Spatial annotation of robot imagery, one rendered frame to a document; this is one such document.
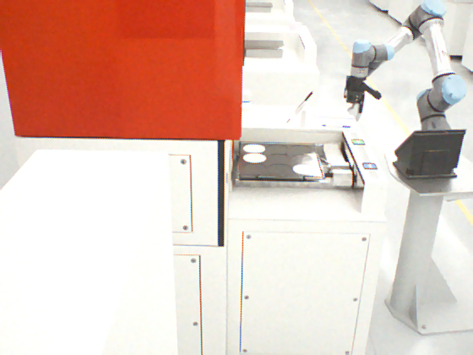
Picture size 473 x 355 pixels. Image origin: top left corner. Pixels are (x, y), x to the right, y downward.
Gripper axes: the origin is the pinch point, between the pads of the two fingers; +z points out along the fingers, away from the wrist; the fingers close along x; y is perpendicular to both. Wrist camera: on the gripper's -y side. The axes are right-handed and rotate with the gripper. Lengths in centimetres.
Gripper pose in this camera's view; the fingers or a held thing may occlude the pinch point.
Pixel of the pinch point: (358, 118)
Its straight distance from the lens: 251.1
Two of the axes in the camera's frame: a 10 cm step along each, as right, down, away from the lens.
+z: -0.1, 9.0, 4.3
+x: -0.1, 4.3, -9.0
